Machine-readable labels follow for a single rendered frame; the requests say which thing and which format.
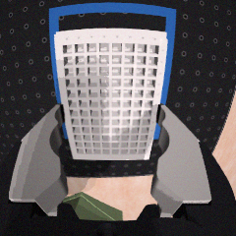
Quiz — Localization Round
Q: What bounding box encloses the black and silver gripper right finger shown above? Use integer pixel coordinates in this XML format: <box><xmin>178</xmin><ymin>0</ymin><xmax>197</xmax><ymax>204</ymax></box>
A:
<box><xmin>150</xmin><ymin>103</ymin><xmax>236</xmax><ymax>236</ymax></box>

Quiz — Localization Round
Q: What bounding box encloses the blue tape outline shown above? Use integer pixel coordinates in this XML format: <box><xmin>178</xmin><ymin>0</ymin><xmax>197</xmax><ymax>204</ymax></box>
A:
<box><xmin>49</xmin><ymin>3</ymin><xmax>176</xmax><ymax>105</ymax></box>

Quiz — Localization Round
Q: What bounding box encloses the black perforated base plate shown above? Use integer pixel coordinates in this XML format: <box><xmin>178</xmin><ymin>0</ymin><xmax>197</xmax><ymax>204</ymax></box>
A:
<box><xmin>0</xmin><ymin>0</ymin><xmax>236</xmax><ymax>178</ymax></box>

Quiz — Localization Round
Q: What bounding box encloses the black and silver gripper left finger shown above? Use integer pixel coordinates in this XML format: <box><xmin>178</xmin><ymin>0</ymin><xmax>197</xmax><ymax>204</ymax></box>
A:
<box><xmin>0</xmin><ymin>103</ymin><xmax>69</xmax><ymax>236</ymax></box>

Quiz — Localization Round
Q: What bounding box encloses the white well plate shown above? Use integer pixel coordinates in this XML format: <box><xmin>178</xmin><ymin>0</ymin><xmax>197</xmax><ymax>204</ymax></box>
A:
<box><xmin>54</xmin><ymin>29</ymin><xmax>168</xmax><ymax>160</ymax></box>

